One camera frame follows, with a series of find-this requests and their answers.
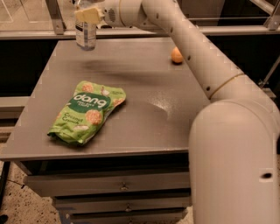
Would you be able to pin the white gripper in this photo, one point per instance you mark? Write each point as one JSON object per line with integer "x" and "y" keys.
{"x": 110, "y": 13}

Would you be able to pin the clear plastic water bottle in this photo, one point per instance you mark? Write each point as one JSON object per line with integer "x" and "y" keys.
{"x": 85, "y": 32}

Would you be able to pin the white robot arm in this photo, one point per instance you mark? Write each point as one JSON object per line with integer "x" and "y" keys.
{"x": 233, "y": 140}

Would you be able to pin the grey metal railing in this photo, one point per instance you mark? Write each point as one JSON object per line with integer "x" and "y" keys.
{"x": 108, "y": 33}

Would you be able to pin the orange fruit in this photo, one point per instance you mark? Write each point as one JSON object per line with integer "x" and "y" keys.
{"x": 176, "y": 56}

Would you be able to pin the green dang snack bag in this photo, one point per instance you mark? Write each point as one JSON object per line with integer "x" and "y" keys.
{"x": 86, "y": 112}

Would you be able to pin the grey top drawer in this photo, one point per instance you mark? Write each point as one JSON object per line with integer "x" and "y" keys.
{"x": 96, "y": 183}

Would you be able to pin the grey drawer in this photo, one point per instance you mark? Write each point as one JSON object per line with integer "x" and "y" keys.
{"x": 96, "y": 183}
{"x": 133, "y": 217}
{"x": 124, "y": 203}

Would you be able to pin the grey middle drawer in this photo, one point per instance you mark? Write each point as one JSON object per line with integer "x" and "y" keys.
{"x": 124, "y": 203}

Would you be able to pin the grey bottom drawer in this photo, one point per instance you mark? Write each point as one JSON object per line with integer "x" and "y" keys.
{"x": 133, "y": 217}

